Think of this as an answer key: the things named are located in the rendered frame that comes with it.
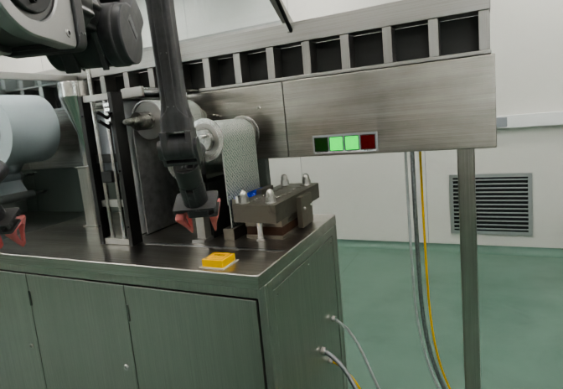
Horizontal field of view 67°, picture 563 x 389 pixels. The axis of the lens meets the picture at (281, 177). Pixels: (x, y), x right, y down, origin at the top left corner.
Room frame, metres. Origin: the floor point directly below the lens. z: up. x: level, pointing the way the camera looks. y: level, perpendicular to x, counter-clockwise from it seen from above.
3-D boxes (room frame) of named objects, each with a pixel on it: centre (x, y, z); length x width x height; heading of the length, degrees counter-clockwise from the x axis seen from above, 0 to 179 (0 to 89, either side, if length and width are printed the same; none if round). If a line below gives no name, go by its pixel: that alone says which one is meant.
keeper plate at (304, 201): (1.50, -0.08, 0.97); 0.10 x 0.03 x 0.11; 154
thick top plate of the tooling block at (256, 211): (1.53, 0.01, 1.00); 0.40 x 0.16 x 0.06; 154
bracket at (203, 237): (1.44, 0.29, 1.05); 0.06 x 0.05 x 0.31; 154
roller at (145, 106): (1.69, 0.41, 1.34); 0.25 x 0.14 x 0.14; 154
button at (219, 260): (1.18, 0.20, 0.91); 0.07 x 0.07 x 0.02; 64
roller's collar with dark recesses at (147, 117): (1.55, 0.48, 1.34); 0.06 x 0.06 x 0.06; 64
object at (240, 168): (1.54, 0.14, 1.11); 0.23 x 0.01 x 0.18; 154
